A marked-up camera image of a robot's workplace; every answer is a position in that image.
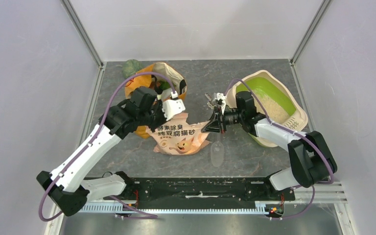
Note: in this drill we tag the grey bag sealing clip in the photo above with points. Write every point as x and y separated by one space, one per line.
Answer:
210 99

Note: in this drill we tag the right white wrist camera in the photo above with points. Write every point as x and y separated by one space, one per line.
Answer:
219 99

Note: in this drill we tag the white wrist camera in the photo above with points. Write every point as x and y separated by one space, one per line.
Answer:
219 99
171 104

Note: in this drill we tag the pink cat litter bag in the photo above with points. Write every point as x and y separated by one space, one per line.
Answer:
177 137

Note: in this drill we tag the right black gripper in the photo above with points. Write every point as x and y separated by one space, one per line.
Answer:
213 122

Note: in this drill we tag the green leaf in bag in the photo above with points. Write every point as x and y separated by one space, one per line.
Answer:
164 85

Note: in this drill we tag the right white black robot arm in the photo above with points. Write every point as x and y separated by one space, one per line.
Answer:
311 161

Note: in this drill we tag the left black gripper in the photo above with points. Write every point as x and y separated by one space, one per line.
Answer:
158 105

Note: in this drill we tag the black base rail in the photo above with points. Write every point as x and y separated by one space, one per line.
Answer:
201 192

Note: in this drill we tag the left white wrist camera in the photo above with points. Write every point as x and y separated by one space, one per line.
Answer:
171 104

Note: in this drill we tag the clear plastic litter scoop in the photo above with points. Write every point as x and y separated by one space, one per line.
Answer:
217 152

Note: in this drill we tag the green round vegetable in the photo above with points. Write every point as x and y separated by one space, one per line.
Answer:
130 68

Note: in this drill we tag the beige green litter box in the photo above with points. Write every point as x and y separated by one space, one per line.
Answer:
272 96

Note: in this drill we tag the orange paper bag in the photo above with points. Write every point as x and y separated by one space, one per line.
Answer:
151 81

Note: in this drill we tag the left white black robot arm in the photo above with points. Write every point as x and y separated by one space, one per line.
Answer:
67 185

